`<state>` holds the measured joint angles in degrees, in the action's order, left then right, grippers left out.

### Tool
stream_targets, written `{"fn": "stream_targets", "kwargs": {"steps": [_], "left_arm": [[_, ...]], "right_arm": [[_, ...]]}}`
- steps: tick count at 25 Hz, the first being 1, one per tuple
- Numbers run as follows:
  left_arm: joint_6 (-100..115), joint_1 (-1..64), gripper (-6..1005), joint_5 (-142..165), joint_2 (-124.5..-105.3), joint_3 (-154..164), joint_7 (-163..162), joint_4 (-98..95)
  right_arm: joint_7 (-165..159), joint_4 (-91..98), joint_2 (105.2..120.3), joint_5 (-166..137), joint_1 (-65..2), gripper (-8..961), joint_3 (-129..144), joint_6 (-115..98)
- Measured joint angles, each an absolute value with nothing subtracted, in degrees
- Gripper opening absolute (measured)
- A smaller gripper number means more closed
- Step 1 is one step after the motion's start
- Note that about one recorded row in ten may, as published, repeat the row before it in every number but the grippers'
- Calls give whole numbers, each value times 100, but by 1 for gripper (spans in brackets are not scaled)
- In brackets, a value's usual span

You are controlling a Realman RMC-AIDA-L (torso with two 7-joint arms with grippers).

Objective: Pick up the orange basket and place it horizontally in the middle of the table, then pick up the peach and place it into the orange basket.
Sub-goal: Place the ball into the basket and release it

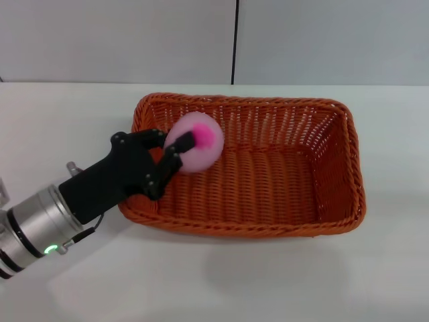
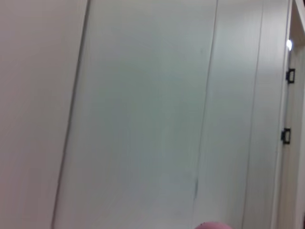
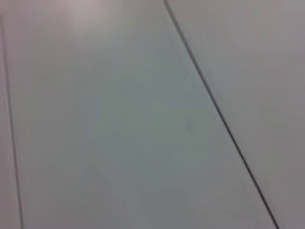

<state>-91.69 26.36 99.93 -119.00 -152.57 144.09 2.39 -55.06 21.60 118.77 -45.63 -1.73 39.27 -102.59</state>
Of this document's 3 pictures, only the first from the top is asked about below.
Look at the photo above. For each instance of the orange woven rectangular basket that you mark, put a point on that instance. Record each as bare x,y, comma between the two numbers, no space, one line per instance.
268,174

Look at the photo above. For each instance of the pink foam ball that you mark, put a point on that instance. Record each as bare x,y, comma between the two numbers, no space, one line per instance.
204,157

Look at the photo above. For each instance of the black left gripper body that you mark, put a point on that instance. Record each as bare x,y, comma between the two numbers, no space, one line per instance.
114,177

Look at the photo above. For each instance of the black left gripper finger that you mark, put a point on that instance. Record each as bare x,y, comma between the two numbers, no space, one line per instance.
169,167
151,135

